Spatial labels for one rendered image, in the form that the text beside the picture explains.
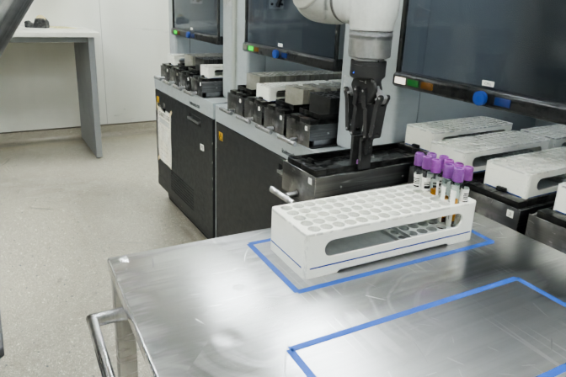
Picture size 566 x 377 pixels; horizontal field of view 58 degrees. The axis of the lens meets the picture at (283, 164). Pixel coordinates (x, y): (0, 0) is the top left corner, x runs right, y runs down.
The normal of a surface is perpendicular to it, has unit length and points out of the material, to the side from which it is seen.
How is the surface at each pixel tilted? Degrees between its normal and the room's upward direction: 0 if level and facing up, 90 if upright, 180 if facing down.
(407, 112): 90
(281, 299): 0
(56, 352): 0
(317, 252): 90
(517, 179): 90
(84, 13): 90
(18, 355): 0
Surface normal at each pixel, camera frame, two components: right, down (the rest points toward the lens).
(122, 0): 0.50, 0.29
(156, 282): 0.04, -0.95
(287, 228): -0.88, 0.11
